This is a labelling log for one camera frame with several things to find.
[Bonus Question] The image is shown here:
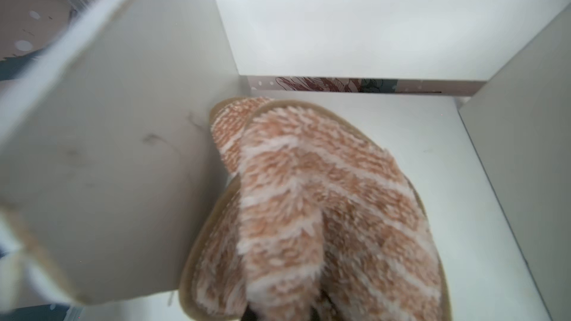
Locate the white wooden bookshelf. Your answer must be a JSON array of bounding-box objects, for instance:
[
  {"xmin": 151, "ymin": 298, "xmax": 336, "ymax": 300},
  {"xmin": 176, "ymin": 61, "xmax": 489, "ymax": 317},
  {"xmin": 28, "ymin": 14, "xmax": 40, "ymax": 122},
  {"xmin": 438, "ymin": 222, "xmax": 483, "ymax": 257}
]
[{"xmin": 1, "ymin": 0, "xmax": 570, "ymax": 320}]

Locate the pink striped fluffy cloth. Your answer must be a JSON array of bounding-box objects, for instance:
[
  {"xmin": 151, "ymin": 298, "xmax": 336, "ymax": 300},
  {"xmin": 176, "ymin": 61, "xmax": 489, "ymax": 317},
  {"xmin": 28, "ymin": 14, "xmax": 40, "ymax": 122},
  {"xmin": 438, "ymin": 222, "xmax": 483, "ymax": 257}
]
[{"xmin": 178, "ymin": 97, "xmax": 452, "ymax": 320}]

